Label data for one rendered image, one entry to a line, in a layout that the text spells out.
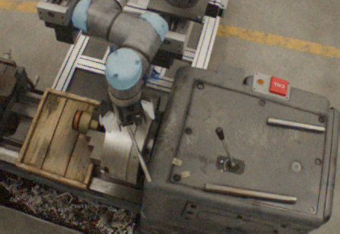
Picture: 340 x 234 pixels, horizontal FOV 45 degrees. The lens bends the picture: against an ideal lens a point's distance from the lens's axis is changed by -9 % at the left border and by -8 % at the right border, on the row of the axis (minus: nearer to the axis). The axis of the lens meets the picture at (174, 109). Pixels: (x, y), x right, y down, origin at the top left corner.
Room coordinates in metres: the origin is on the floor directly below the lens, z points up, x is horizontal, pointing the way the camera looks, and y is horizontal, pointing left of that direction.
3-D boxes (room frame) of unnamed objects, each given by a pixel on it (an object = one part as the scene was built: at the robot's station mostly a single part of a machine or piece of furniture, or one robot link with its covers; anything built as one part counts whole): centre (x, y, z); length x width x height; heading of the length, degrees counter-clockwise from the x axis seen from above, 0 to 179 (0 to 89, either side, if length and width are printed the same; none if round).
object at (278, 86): (0.80, -0.32, 1.26); 0.06 x 0.06 x 0.02; 86
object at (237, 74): (0.81, -0.16, 1.24); 0.09 x 0.08 x 0.03; 86
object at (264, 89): (0.80, -0.30, 1.23); 0.13 x 0.08 x 0.05; 86
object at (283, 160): (0.60, -0.26, 1.06); 0.59 x 0.48 x 0.39; 86
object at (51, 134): (0.63, 0.40, 0.89); 0.36 x 0.30 x 0.04; 176
